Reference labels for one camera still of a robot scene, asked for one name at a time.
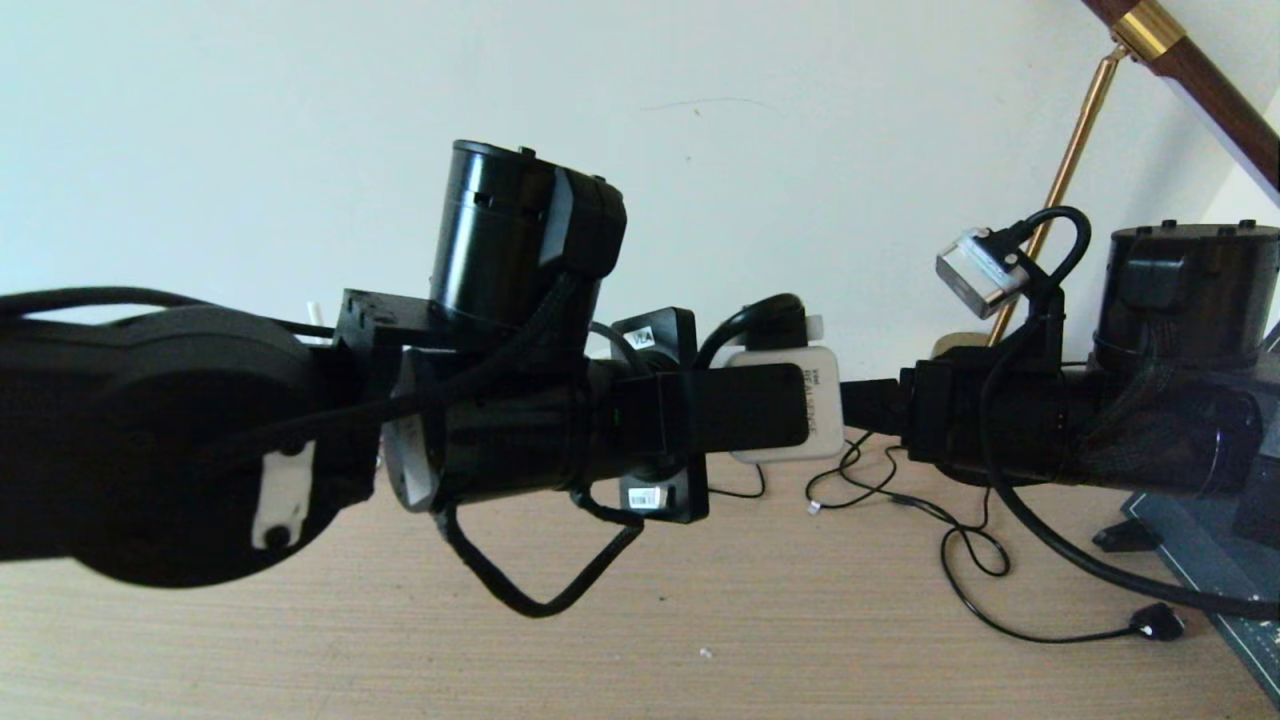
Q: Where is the black lamp power cable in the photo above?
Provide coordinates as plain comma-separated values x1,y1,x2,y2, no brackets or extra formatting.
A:
805,430,1186,643

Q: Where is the brass and wood desk lamp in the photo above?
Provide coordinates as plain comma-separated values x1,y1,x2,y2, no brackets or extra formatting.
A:
935,0,1280,359

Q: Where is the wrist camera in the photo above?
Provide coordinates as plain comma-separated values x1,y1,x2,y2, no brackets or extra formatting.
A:
936,228,1033,319
720,345,847,464

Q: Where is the black usb cable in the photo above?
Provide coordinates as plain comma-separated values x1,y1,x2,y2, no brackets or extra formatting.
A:
705,430,991,531

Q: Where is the black right camera cable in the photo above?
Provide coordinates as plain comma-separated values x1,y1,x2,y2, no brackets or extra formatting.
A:
975,205,1280,618

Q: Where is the dark blue board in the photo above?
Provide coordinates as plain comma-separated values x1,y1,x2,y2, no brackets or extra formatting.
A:
1120,320,1280,706

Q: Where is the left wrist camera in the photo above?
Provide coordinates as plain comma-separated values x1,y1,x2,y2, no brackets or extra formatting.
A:
720,345,847,464

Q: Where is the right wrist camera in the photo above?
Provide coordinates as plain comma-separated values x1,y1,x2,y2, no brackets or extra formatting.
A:
936,228,1033,319

